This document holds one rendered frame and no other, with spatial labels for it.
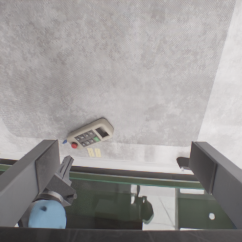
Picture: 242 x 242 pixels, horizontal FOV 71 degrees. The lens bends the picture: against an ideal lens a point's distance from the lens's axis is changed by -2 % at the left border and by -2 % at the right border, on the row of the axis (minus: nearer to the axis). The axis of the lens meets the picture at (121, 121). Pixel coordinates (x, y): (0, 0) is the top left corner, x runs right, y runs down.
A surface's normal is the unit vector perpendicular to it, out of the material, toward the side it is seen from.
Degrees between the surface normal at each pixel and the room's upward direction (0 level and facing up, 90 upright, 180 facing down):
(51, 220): 90
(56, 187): 90
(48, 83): 0
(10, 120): 0
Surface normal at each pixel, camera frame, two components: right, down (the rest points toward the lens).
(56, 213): 0.87, -0.30
